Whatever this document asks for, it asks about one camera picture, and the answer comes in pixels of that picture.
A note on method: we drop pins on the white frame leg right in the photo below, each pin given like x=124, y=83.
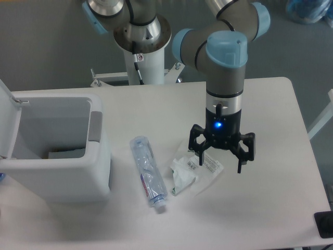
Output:
x=321, y=119

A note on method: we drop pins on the white open trash can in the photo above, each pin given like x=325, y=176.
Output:
x=55, y=145

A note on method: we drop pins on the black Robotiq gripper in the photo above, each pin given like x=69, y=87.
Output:
x=224, y=133

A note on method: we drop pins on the white plastic wrapper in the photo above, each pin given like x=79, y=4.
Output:
x=188, y=173

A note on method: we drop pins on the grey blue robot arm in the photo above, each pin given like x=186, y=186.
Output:
x=219, y=51

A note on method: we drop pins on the black device at table edge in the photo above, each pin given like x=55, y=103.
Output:
x=324, y=223

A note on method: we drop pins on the crushed clear plastic bottle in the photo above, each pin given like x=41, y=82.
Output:
x=150, y=176

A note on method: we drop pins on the blue plastic bag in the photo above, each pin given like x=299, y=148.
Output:
x=307, y=12

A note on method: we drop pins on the white pedestal foot frame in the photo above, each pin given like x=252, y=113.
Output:
x=140, y=76

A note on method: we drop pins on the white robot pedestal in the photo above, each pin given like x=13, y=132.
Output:
x=144, y=44

